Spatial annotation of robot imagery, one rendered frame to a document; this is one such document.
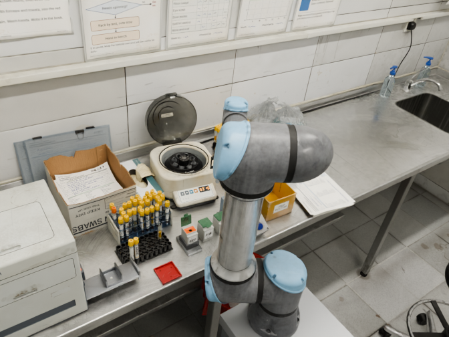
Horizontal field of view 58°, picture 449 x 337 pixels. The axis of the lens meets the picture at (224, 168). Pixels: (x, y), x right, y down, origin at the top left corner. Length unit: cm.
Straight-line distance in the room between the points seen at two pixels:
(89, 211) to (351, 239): 194
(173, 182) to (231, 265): 62
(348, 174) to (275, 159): 120
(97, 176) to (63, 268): 59
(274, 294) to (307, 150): 45
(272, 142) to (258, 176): 7
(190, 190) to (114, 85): 49
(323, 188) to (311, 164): 100
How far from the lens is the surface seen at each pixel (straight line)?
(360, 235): 298
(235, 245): 93
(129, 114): 172
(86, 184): 161
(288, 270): 107
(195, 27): 170
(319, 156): 78
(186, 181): 155
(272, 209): 154
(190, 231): 140
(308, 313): 129
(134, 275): 132
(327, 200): 171
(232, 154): 74
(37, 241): 110
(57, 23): 149
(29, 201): 121
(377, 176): 198
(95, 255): 143
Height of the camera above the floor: 195
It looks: 37 degrees down
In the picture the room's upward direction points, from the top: 7 degrees clockwise
